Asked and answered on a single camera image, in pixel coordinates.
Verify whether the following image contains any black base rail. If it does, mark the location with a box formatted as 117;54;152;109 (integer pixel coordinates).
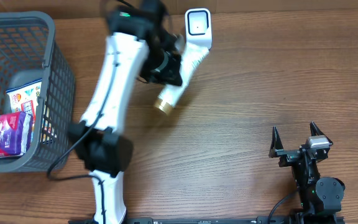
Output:
68;217;344;224

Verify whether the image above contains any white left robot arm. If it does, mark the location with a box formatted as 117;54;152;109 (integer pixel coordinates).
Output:
68;1;213;223

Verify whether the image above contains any purple red Carefree pack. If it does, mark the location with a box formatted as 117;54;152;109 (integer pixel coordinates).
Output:
0;111;34;158

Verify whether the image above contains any white barcode scanner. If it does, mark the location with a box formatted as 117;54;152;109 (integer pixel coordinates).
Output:
185;8;213;50

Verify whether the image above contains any white tube gold cap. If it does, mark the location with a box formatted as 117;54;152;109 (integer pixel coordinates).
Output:
154;43;209;116

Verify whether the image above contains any yellow snack bag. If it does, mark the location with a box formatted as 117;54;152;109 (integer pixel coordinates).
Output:
6;78;42;139

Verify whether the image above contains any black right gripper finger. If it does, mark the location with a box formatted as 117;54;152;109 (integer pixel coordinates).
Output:
268;126;284;158
310;121;333;146

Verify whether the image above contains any grey plastic shopping basket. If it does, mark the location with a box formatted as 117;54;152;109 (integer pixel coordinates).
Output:
0;11;75;172

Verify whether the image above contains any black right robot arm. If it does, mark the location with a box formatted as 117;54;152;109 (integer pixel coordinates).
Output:
269;121;346;224

